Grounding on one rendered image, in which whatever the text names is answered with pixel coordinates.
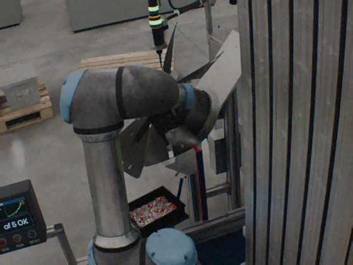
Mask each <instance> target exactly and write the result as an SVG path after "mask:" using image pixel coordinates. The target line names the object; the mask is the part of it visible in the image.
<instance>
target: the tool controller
mask: <svg viewBox="0 0 353 265"><path fill-rule="evenodd" d="M29 230H34V231H36V236H35V237H33V238H31V237H29V236H28V231H29ZM0 231H1V234H2V235H1V236H0V239H1V238H4V239H6V240H7V244H6V245H5V246H1V245H0V255H1V254H5V253H10V252H13V251H16V250H19V249H24V248H27V247H30V246H34V245H37V244H42V243H44V242H47V226H46V224H45V220H44V218H43V214H42V211H41V209H40V205H39V203H38V200H37V197H36V195H35V191H34V189H33V186H32V183H31V180H30V179H26V180H23V181H21V182H15V183H13V184H9V185H4V186H2V187H0ZM15 234H18V235H20V236H21V240H20V241H19V242H15V241H14V240H13V236H14V235H15Z"/></svg>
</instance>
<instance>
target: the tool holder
mask: <svg viewBox="0 0 353 265"><path fill-rule="evenodd" d="M161 19H164V20H163V21H161V24H162V26H161V32H162V40H163V45H160V46H155V45H154V43H151V44H150V45H149V48H150V49H151V50H163V49H165V48H167V46H168V43H167V38H166V30H167V29H168V25H167V24H168V21H167V19H165V18H161Z"/></svg>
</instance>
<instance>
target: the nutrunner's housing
mask: <svg viewBox="0 0 353 265"><path fill-rule="evenodd" d="M151 31H152V36H153V40H154V45H155V46H160V45H163V40H162V32H161V27H160V28H155V29H153V28H152V29H151ZM162 52H163V50H157V51H156V53H157V54H162Z"/></svg>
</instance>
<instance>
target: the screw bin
mask: <svg viewBox="0 0 353 265"><path fill-rule="evenodd" d="M161 195H163V196H164V197H165V198H167V200H169V201H170V202H171V203H172V204H174V205H176V207H177V209H174V210H173V211H171V212H169V213H167V214H165V215H163V216H162V217H160V218H158V219H157V220H154V221H152V222H150V223H148V224H147V225H145V226H143V227H139V226H137V225H136V223H135V222H134V220H133V219H132V218H130V220H131V225H133V226H134V227H136V228H137V229H138V231H139V236H140V238H141V239H146V238H148V237H149V236H150V235H152V233H154V232H158V230H162V229H165V228H166V227H168V226H170V225H171V224H173V223H176V222H178V221H180V220H181V219H182V218H184V217H185V208H184V207H185V204H183V203H182V202H181V200H179V199H178V198H177V197H176V196H175V195H174V194H173V193H171V192H170V191H169V190H168V189H166V188H165V187H164V186H163V185H162V186H161V187H159V188H157V189H154V190H152V191H151V192H149V193H147V194H145V195H143V196H141V197H140V198H138V199H135V200H133V201H131V202H129V203H128V204H129V211H132V210H133V209H137V208H139V207H141V206H142V205H144V204H146V203H148V202H150V201H152V200H154V199H155V198H156V197H157V198H158V197H160V196H161Z"/></svg>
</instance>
